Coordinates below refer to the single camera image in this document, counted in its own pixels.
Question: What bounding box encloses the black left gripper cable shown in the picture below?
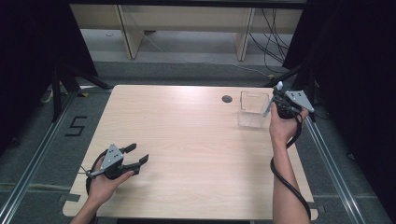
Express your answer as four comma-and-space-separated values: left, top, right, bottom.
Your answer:
79, 148, 110, 196

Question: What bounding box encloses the person's left hand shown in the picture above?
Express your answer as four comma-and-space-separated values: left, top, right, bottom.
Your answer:
87, 158, 135, 207

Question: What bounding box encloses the grey tape strip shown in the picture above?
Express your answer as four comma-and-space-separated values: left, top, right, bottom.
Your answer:
58, 193, 78, 203

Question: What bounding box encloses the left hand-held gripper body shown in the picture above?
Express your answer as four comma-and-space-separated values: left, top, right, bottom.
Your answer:
85, 143, 140, 181

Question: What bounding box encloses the beige wooden background desk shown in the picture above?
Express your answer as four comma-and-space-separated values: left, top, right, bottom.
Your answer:
69, 3, 304, 62

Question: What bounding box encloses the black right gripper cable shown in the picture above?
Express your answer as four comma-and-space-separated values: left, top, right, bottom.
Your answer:
269, 112, 313, 222

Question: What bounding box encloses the black curtain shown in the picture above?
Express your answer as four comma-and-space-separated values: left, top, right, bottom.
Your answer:
282, 0, 396, 216
0, 0, 99, 157

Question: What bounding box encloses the bundle of black hanging cables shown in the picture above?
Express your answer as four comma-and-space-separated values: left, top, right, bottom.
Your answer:
247, 7, 293, 75

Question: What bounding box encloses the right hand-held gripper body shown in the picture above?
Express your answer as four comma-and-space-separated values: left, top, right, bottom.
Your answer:
275, 90, 316, 120

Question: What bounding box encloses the person's right hand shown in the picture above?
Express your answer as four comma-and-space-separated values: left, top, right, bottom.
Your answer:
268, 102, 310, 148

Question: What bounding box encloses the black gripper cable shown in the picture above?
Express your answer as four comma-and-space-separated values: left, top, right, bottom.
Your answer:
269, 112, 313, 222
79, 148, 110, 196

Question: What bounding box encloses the clear plastic container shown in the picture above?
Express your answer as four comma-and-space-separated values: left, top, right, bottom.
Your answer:
237, 90, 271, 129

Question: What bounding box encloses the grey metal floor rail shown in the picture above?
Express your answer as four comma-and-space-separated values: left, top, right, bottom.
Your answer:
0, 90, 79, 224
293, 92, 369, 224

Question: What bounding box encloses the black metal stand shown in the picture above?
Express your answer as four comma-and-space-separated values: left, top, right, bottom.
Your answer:
263, 60, 319, 123
50, 63, 114, 123

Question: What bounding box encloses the light blue toothbrush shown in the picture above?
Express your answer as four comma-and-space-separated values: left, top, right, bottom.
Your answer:
262, 80, 285, 119

